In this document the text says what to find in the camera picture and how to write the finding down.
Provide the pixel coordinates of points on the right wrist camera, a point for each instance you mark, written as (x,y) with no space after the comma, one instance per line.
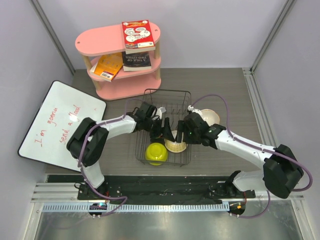
(191,109)

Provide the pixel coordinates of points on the yellow-green bowl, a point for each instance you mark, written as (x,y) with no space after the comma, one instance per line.
(156,154)

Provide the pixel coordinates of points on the black Tale of Two Cities book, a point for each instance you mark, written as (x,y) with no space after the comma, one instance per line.
(138,61)

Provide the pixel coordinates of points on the white slotted cable duct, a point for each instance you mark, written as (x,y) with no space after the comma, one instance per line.
(96,207)

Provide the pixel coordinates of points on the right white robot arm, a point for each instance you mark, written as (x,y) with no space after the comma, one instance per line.
(278,173)

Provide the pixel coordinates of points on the black wire dish rack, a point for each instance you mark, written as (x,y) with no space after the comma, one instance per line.
(175,103)

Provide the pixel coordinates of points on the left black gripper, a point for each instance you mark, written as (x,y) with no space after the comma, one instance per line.
(162,134)

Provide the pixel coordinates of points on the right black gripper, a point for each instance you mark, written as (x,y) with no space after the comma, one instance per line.
(183,127)

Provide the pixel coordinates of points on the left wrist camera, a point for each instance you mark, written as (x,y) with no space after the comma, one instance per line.
(160,111)

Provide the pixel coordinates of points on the orange paperback book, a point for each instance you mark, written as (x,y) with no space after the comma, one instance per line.
(107,66)

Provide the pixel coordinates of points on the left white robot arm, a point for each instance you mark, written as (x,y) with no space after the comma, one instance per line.
(89,139)

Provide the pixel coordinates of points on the white bowl with green stripes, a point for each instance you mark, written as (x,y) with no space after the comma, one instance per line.
(210,117)

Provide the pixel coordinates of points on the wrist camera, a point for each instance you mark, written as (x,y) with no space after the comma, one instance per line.
(160,111)
(191,109)

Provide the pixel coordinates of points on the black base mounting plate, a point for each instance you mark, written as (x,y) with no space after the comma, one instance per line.
(171,190)

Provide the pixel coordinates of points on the white dry-erase board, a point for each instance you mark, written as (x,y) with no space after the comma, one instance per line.
(59,115)

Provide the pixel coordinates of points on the white bowl with yellow pattern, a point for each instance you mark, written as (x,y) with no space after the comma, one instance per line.
(175,147)

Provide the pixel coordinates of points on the red comic book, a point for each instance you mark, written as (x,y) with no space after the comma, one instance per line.
(137,36)

